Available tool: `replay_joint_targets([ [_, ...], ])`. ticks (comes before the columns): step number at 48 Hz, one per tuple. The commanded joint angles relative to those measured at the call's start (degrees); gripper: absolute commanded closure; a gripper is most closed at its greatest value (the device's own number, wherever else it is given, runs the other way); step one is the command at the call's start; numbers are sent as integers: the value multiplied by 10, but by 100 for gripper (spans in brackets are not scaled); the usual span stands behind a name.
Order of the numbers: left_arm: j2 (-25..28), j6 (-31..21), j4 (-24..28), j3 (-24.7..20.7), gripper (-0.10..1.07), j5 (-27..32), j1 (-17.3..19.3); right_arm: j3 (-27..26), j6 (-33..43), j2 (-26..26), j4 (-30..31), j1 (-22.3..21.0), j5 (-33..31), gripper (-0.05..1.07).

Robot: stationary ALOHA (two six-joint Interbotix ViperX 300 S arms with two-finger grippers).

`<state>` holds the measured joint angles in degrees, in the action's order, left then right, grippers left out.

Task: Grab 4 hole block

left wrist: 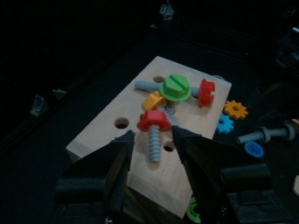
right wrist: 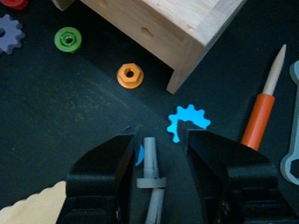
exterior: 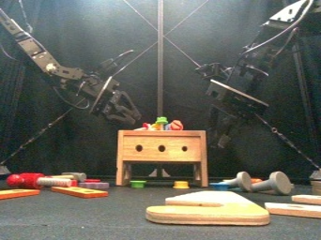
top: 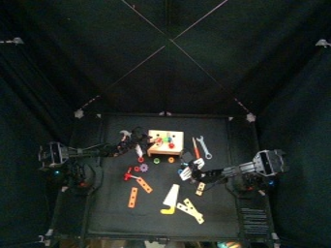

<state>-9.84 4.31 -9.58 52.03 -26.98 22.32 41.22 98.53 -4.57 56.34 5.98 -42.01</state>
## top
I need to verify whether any wooden toy workbench block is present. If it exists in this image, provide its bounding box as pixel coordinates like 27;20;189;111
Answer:
146;129;186;158

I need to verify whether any long cream hole strip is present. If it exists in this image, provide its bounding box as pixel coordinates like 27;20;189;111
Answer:
175;201;206;225
183;198;205;219

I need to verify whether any cream toy saw yellow handle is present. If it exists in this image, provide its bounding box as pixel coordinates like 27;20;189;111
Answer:
159;183;182;216

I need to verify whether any grey toy wrench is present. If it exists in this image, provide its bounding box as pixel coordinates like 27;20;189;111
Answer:
195;135;214;161

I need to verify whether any grey toy hammer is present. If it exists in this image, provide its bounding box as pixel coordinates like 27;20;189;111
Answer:
118;129;134;143

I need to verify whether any black cable bundle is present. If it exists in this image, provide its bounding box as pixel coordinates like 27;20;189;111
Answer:
60;160;99;197

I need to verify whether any red toy screwdriver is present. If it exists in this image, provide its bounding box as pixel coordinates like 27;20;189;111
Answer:
191;137;202;160

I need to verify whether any short cream hole strip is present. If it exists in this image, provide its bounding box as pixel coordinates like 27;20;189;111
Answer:
194;181;207;197

